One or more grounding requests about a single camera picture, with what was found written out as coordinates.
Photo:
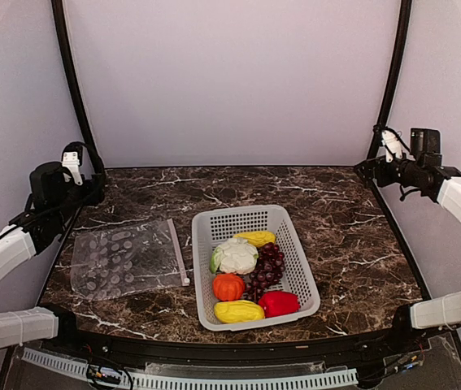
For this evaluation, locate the black frame post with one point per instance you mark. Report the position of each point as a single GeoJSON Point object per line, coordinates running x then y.
{"type": "Point", "coordinates": [400, 41]}
{"type": "Point", "coordinates": [65, 50]}

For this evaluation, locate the dark red grape bunch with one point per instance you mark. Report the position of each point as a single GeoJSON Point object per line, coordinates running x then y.
{"type": "Point", "coordinates": [268, 272]}

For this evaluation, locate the left black frame post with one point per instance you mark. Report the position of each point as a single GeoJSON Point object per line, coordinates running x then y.
{"type": "Point", "coordinates": [65, 50]}

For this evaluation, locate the right black frame post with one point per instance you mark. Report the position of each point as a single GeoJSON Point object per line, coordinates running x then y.
{"type": "Point", "coordinates": [400, 41]}

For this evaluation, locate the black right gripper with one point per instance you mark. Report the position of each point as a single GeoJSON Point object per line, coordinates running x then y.
{"type": "Point", "coordinates": [370, 165]}

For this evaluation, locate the yellow vegetable toy front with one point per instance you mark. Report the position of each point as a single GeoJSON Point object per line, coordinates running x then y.
{"type": "Point", "coordinates": [238, 311]}

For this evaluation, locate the yellow vegetable toy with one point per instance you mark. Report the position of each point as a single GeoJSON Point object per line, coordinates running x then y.
{"type": "Point", "coordinates": [238, 311]}
{"type": "Point", "coordinates": [257, 238]}

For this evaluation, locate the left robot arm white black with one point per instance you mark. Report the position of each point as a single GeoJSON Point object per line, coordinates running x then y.
{"type": "Point", "coordinates": [58, 191]}

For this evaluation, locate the clear zip top bag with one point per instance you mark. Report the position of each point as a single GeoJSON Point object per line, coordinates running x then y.
{"type": "Point", "coordinates": [119, 262]}

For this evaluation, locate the white cauliflower toy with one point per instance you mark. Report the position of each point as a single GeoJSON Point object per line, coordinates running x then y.
{"type": "Point", "coordinates": [234, 256]}

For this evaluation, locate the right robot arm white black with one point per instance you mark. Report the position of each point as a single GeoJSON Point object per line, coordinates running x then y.
{"type": "Point", "coordinates": [418, 167]}

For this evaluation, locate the red bell pepper toy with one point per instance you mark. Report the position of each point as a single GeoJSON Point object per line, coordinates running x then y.
{"type": "Point", "coordinates": [278, 303]}

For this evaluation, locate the white slotted cable duct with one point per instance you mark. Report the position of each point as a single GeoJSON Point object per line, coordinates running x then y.
{"type": "Point", "coordinates": [172, 376]}

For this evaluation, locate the black front rail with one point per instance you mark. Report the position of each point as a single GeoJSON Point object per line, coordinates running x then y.
{"type": "Point", "coordinates": [171, 338]}

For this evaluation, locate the yellow vegetable toy rear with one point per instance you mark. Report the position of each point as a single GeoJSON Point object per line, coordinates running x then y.
{"type": "Point", "coordinates": [257, 238]}

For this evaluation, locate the white plastic basket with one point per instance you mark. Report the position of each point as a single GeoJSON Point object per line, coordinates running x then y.
{"type": "Point", "coordinates": [212, 228]}

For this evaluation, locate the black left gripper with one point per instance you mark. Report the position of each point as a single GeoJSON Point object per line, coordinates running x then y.
{"type": "Point", "coordinates": [96, 189]}

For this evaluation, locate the orange pumpkin toy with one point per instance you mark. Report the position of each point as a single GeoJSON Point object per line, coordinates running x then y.
{"type": "Point", "coordinates": [228, 287]}

